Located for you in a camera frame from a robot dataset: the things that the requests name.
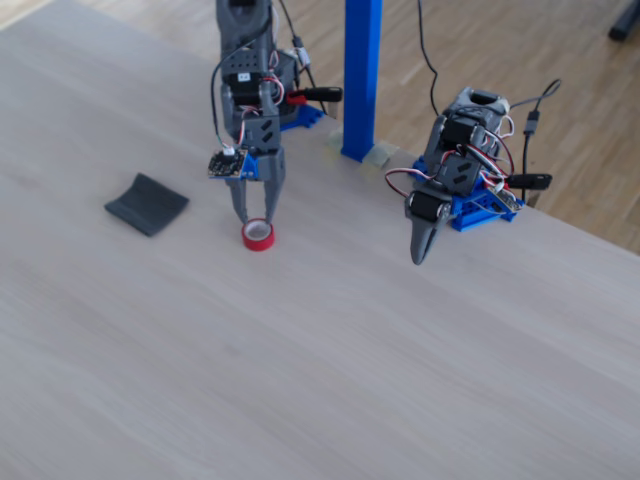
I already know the grey gripper body with camera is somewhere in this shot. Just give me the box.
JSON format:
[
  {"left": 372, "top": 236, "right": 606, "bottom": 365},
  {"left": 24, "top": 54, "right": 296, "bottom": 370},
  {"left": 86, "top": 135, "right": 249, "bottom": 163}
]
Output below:
[{"left": 244, "top": 115, "right": 288, "bottom": 183}]

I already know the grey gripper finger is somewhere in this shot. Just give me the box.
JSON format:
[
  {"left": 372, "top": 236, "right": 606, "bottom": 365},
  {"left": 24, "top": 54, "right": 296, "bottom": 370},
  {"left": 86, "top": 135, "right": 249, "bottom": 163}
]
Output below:
[
  {"left": 424, "top": 218, "right": 447, "bottom": 254},
  {"left": 224, "top": 177, "right": 251, "bottom": 226},
  {"left": 409, "top": 216, "right": 437, "bottom": 267},
  {"left": 259, "top": 168, "right": 288, "bottom": 226}
]

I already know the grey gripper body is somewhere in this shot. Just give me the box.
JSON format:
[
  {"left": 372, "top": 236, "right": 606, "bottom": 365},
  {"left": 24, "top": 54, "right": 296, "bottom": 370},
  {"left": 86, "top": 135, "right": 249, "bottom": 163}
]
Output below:
[{"left": 404, "top": 152, "right": 483, "bottom": 228}]

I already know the red tape roll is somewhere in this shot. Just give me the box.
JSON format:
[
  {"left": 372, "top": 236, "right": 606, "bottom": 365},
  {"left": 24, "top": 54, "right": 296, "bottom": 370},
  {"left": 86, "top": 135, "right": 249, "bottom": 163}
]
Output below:
[{"left": 241, "top": 217, "right": 276, "bottom": 253}]

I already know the blue arm base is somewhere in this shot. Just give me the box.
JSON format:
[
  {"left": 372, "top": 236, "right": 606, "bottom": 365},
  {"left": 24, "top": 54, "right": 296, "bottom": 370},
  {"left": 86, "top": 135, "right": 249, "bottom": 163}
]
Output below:
[
  {"left": 412, "top": 155, "right": 526, "bottom": 235},
  {"left": 278, "top": 102, "right": 327, "bottom": 133}
]

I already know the clear adhesive tape piece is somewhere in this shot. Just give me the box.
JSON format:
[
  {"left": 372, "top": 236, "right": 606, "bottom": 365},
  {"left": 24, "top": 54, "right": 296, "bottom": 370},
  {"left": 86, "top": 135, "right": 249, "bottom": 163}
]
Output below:
[
  {"left": 323, "top": 128, "right": 347, "bottom": 162},
  {"left": 361, "top": 142, "right": 399, "bottom": 169}
]

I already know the dark grey folded mat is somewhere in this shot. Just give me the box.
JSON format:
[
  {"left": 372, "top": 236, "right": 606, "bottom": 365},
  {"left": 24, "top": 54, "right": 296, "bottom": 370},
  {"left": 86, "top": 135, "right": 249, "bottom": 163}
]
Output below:
[{"left": 103, "top": 172, "right": 191, "bottom": 238}]

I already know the red and black clamp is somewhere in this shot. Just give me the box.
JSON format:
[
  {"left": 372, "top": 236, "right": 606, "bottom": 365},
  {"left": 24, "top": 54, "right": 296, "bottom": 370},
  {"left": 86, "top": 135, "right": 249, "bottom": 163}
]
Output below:
[{"left": 285, "top": 86, "right": 344, "bottom": 107}]

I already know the controller circuit board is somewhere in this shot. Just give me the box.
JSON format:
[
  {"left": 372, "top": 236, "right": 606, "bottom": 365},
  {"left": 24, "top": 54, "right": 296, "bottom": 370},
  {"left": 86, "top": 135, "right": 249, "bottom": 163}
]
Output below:
[{"left": 481, "top": 180, "right": 525, "bottom": 214}]

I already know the blue square pole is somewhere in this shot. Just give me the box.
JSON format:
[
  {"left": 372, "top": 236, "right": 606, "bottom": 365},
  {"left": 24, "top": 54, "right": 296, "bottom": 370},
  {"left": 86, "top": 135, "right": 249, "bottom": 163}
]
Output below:
[{"left": 341, "top": 0, "right": 384, "bottom": 163}]

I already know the black furniture leg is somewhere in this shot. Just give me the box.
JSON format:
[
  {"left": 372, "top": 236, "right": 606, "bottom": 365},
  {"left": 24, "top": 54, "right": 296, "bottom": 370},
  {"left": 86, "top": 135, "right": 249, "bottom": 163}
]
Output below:
[{"left": 608, "top": 0, "right": 640, "bottom": 43}]

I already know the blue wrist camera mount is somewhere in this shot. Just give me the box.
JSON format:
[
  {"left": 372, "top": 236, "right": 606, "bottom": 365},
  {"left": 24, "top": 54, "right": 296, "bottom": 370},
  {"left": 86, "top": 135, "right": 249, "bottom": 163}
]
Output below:
[{"left": 241, "top": 151, "right": 262, "bottom": 183}]

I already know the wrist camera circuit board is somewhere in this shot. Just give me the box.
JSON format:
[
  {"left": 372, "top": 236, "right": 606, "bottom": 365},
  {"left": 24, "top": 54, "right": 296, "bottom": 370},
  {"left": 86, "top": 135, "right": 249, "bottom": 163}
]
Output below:
[{"left": 207, "top": 147, "right": 250, "bottom": 180}]

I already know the red white black servo cable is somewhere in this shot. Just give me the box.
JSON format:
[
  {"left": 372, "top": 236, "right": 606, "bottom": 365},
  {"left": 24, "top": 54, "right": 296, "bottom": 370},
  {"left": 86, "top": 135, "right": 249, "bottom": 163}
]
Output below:
[
  {"left": 241, "top": 48, "right": 291, "bottom": 151},
  {"left": 384, "top": 167, "right": 442, "bottom": 202}
]

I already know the black thin camera cable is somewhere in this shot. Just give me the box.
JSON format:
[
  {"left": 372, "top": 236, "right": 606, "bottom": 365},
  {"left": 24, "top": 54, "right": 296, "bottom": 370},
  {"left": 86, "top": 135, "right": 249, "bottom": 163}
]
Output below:
[{"left": 209, "top": 55, "right": 237, "bottom": 152}]

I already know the black cable with inline connector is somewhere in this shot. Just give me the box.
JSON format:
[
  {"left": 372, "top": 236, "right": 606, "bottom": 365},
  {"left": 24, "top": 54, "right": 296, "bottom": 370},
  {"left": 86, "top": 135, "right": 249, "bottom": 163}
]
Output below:
[{"left": 277, "top": 0, "right": 330, "bottom": 117}]

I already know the grey robot arm with camera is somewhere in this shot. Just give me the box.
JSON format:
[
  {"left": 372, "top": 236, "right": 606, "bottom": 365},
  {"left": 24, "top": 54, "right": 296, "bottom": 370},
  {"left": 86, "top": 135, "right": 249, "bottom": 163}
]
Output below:
[{"left": 215, "top": 0, "right": 302, "bottom": 139}]

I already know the grey cable with black adapter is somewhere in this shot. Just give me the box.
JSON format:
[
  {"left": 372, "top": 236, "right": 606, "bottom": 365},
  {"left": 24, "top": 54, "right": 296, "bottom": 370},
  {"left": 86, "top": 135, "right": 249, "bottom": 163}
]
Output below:
[{"left": 508, "top": 78, "right": 563, "bottom": 202}]

